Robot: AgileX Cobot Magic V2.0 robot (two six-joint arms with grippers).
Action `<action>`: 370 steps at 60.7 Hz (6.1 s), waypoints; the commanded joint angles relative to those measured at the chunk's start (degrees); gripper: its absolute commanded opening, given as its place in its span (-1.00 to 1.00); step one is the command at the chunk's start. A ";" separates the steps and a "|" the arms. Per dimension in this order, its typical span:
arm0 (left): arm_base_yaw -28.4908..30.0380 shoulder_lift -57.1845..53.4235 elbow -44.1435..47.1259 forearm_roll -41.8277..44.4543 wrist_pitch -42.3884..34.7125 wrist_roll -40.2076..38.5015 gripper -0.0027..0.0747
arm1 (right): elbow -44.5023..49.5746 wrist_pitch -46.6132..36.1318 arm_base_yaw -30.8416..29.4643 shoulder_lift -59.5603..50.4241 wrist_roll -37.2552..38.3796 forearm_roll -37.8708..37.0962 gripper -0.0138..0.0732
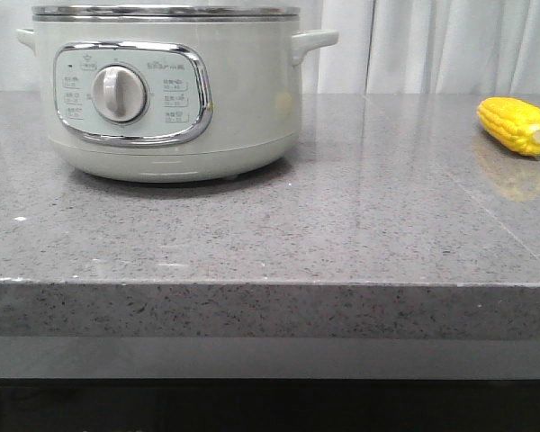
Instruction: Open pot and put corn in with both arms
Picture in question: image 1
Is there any yellow corn cob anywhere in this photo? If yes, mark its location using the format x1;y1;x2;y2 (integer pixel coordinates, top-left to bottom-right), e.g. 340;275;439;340
476;97;540;157

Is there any glass pot lid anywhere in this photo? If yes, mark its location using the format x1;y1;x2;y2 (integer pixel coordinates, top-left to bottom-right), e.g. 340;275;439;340
31;4;300;23

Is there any pale green electric cooking pot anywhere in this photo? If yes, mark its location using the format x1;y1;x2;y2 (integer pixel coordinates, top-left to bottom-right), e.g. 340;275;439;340
16;19;338;183

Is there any white pleated curtain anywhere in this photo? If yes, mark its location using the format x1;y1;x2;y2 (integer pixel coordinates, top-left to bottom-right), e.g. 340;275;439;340
0;0;540;95

